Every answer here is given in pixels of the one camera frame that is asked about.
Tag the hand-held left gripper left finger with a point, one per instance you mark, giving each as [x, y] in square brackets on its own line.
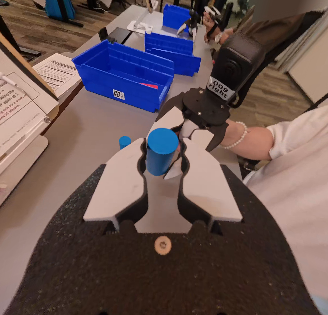
[117, 189]

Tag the person's right forearm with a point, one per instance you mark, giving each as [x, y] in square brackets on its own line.
[258, 143]

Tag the person's white t-shirt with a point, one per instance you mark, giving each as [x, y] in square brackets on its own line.
[294, 192]

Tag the blue bag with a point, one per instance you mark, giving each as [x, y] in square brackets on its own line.
[60, 6]

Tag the blue plastic bin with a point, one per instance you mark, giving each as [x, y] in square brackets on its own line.
[179, 61]
[102, 89]
[174, 17]

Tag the red wooden block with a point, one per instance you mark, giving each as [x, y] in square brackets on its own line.
[150, 85]

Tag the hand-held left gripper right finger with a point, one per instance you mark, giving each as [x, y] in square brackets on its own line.
[207, 189]

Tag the person's right hand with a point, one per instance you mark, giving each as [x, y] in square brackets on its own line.
[233, 133]

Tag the laminated paper sheet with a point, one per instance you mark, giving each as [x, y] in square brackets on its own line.
[56, 74]

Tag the blue wooden cylinder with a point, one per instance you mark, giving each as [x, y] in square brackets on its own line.
[124, 142]
[158, 151]

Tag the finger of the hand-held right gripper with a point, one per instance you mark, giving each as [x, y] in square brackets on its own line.
[203, 139]
[166, 119]

